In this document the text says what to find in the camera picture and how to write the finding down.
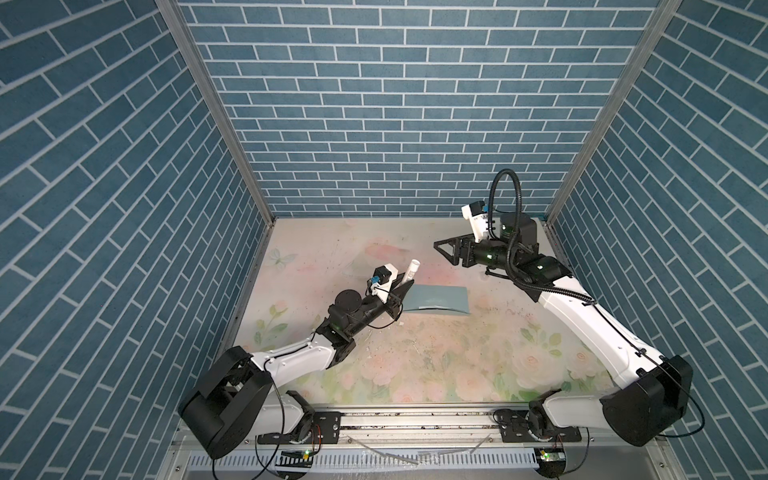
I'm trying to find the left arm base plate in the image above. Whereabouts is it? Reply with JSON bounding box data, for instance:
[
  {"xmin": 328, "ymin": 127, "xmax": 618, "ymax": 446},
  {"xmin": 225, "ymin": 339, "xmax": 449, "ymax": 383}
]
[{"xmin": 258, "ymin": 411, "xmax": 342, "ymax": 445}]

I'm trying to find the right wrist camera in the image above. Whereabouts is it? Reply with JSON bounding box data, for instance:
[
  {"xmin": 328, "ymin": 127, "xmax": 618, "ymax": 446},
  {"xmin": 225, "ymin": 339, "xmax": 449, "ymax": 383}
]
[{"xmin": 461, "ymin": 200, "xmax": 490, "ymax": 243}]

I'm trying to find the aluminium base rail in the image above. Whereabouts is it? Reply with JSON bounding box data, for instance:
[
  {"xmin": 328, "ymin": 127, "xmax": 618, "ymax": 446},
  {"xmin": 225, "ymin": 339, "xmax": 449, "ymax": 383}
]
[{"xmin": 173, "ymin": 404, "xmax": 667, "ymax": 451}]

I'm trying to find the white glue stick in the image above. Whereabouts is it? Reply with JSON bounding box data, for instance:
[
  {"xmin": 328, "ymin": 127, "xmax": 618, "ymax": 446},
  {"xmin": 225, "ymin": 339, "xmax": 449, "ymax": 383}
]
[{"xmin": 402, "ymin": 259, "xmax": 420, "ymax": 283}]

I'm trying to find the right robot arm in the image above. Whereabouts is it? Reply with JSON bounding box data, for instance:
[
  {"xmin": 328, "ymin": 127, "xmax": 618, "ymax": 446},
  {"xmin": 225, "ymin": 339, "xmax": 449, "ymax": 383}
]
[{"xmin": 434, "ymin": 212, "xmax": 693, "ymax": 447}]

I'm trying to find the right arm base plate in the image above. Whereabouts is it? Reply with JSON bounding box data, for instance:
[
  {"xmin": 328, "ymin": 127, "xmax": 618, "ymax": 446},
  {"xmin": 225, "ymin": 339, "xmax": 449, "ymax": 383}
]
[{"xmin": 492, "ymin": 408, "xmax": 582, "ymax": 443}]

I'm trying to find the teal envelope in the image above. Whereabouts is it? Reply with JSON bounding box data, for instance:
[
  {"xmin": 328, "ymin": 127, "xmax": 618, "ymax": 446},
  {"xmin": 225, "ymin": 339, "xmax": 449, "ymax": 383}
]
[{"xmin": 403, "ymin": 285, "xmax": 470, "ymax": 316}]

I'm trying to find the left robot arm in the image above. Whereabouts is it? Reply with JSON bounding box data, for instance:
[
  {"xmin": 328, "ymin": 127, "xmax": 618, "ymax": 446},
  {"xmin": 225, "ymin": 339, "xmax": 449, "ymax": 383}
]
[{"xmin": 178, "ymin": 275, "xmax": 414, "ymax": 460}]

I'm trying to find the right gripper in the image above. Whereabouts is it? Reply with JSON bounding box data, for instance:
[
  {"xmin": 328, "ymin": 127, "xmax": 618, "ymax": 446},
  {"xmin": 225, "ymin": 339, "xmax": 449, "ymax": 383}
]
[{"xmin": 435, "ymin": 232, "xmax": 518, "ymax": 273}]

